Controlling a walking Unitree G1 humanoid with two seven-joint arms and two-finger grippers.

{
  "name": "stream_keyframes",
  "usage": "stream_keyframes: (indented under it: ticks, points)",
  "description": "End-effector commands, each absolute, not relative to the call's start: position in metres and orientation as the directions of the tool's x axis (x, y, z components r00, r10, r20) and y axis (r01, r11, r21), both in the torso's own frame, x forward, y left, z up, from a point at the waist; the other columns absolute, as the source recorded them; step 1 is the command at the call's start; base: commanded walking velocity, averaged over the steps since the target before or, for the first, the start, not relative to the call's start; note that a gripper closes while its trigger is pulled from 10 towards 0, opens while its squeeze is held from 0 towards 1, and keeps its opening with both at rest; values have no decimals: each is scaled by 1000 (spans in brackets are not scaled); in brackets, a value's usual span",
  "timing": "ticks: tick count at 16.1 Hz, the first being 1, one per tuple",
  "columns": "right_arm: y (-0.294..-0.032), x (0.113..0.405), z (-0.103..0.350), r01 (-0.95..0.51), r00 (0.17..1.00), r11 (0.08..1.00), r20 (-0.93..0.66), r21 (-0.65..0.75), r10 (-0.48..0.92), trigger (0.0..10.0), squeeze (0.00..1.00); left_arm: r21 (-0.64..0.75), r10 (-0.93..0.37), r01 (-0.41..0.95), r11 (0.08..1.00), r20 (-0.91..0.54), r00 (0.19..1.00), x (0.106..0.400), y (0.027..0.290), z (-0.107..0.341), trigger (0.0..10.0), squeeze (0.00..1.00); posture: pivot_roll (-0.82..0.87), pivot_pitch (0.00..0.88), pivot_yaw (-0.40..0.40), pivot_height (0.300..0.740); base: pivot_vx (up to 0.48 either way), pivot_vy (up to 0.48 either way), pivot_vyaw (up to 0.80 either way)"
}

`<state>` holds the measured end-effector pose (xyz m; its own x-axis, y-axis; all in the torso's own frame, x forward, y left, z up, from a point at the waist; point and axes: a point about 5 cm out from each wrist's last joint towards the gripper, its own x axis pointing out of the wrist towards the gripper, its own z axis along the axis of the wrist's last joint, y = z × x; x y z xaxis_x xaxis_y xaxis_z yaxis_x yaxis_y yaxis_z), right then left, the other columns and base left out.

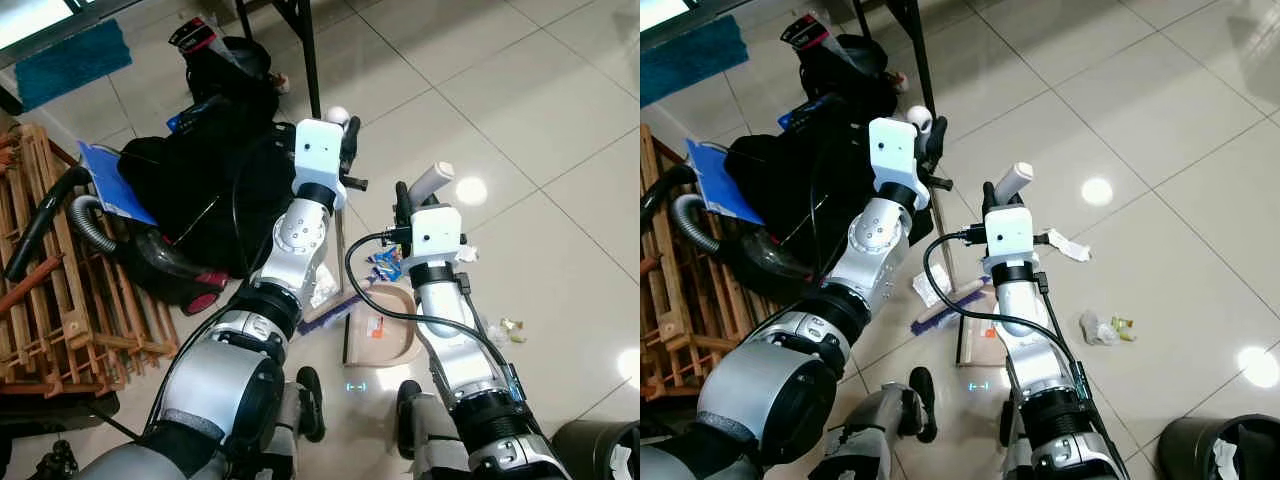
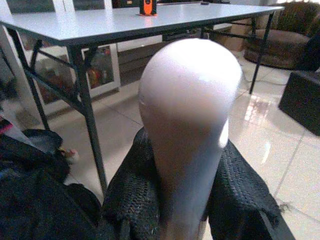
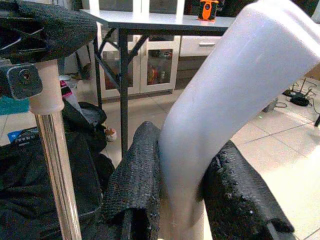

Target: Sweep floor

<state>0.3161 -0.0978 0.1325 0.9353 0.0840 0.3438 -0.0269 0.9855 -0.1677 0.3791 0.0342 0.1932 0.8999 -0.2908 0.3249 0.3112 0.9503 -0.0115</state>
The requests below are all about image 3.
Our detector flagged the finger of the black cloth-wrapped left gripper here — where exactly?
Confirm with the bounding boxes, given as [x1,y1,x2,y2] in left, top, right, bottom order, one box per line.
[0,0,99,64]

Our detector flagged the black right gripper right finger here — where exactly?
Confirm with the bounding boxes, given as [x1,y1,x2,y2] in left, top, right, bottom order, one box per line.
[199,139,296,240]

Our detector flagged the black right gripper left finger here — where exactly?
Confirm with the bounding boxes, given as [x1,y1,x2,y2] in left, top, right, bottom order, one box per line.
[99,121,163,240]

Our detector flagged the chrome broom pole white collar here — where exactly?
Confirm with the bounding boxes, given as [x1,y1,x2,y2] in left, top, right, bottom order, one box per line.
[28,58,83,240]

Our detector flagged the small white orange toy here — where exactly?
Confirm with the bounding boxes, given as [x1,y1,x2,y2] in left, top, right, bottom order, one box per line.
[104,127,118,143]

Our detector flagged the pink and white package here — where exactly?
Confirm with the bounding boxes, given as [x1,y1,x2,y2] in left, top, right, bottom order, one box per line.
[58,79,74,101]

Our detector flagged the teal box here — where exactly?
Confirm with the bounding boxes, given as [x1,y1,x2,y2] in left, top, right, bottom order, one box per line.
[0,96,34,116]

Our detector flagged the black bag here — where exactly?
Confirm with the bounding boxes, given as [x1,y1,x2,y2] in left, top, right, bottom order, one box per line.
[61,99,109,154]

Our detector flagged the grey power adapter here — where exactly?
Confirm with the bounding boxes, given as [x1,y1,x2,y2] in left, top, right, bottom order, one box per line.
[261,97,280,113]

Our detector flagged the grey folding table black legs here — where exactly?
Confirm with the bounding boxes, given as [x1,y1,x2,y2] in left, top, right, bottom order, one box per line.
[79,8,231,159]

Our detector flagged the blue card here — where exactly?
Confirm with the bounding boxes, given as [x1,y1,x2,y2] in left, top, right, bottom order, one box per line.
[6,126,40,145]

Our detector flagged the white glass-door cabinet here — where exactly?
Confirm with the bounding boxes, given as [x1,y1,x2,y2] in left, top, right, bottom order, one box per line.
[82,0,186,99]

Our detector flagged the black router with antennas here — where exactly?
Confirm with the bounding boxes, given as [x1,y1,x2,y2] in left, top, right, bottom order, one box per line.
[283,77,316,107]

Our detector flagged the black jacket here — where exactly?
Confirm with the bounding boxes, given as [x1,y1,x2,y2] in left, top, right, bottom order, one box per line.
[0,128,116,240]

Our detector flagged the white drawer cabinet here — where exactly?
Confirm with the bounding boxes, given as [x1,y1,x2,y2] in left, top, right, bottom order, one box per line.
[179,35,224,59]

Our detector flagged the orange and black device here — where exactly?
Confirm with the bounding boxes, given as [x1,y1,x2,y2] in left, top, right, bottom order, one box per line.
[197,0,217,23]

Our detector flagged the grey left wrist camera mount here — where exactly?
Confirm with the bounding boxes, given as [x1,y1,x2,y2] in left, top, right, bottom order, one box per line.
[0,62,43,101]

